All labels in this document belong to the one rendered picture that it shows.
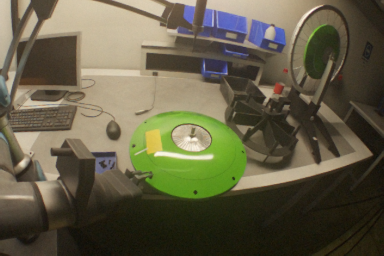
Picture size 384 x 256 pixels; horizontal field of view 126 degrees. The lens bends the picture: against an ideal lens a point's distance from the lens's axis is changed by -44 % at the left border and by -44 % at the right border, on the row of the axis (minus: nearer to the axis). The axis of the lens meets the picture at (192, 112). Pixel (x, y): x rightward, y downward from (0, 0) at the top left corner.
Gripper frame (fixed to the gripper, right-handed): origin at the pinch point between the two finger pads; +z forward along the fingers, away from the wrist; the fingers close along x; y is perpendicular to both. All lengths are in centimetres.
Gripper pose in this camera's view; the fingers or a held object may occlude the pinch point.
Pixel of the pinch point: (151, 173)
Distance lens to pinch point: 37.1
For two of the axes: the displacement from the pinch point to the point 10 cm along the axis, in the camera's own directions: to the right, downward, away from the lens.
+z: 3.8, 1.5, 9.1
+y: -4.6, 8.9, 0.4
